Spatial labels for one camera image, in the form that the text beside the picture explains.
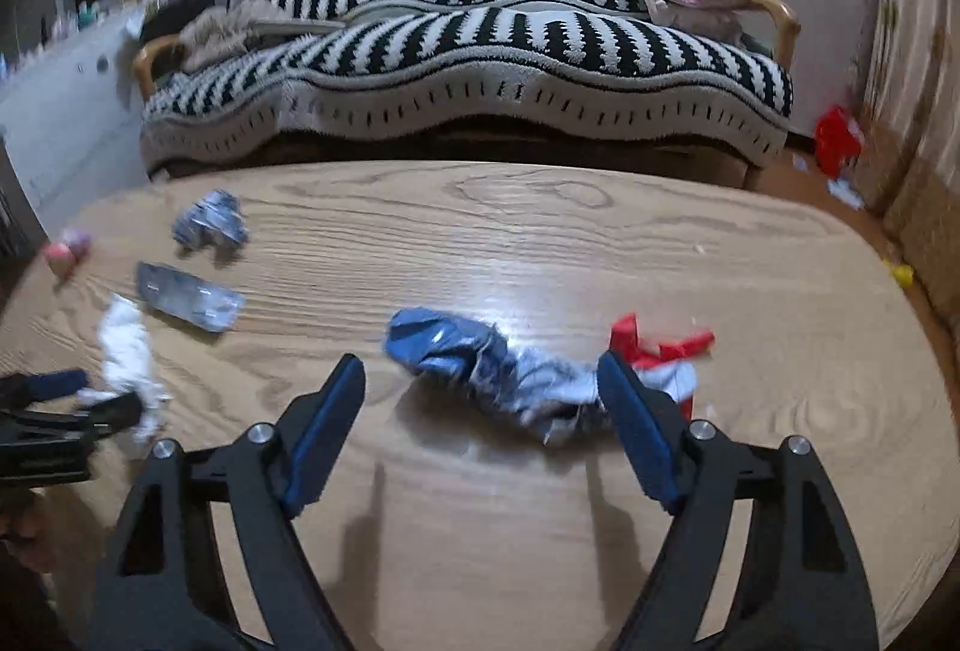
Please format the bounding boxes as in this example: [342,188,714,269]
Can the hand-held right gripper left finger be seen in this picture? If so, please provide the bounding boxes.
[90,354,368,651]

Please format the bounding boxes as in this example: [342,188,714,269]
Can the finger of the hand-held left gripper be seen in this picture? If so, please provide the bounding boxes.
[0,368,90,405]
[69,391,146,436]

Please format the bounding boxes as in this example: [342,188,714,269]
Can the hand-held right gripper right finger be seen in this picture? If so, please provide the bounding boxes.
[596,349,880,651]

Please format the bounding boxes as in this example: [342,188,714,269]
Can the white tissue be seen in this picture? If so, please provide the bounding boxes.
[96,292,174,440]

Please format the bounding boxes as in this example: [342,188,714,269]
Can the blue foil wrapper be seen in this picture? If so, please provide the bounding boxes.
[385,307,613,446]

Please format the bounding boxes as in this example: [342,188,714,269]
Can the red and white wrapper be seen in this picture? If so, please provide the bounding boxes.
[609,313,716,416]

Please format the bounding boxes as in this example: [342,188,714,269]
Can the flattened silver foil wrapper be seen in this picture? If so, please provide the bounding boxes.
[135,261,248,334]

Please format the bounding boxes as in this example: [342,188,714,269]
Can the pink striped toy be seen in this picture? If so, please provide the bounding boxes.
[43,227,95,278]

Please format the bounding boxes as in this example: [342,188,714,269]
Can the crumpled blue and white wrapper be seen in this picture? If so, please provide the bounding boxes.
[171,190,249,251]

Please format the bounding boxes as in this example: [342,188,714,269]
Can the white dresser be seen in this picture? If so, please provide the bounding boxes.
[0,6,160,226]

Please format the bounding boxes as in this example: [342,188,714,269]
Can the white paper scraps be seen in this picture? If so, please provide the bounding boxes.
[825,177,864,210]

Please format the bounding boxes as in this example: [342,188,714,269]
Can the red plastic bag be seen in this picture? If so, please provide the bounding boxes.
[814,105,866,180]

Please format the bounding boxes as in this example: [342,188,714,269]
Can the beige plush cloth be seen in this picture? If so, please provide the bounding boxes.
[180,0,287,71]

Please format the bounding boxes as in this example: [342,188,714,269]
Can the black and white striped blanket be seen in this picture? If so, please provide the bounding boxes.
[141,0,794,172]

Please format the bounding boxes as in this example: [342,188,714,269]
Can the beige pillow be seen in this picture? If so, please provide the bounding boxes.
[645,0,745,46]

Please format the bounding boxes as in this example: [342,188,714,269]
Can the wooden frame sofa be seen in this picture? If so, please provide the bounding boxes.
[133,0,802,191]

